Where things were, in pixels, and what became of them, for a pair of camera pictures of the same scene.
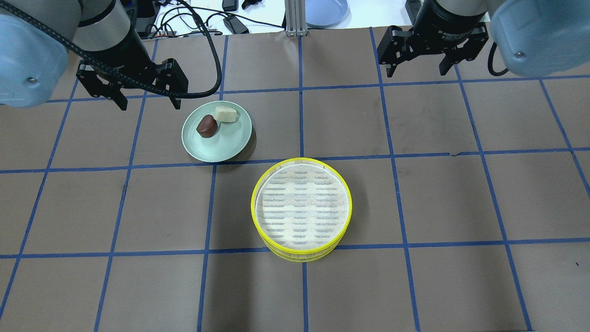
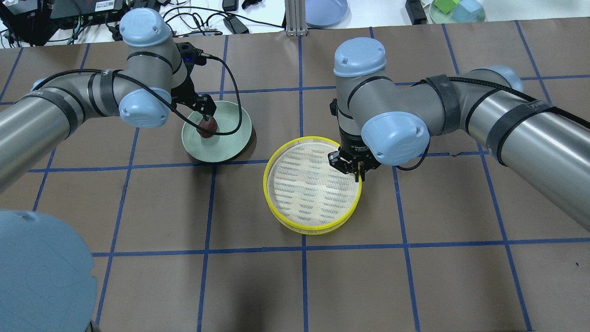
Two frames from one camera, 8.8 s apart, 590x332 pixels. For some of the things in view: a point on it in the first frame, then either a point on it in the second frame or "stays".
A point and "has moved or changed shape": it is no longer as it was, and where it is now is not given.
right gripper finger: x=454 y=57 to x=361 y=171
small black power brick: x=234 y=25 stays
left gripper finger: x=175 y=97 to x=207 y=111
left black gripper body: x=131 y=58 to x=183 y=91
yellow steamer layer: x=301 y=206 has moved or changed shape
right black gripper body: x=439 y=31 to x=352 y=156
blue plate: x=327 y=14 stays
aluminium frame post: x=295 y=18 stays
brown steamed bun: x=207 y=127 stays
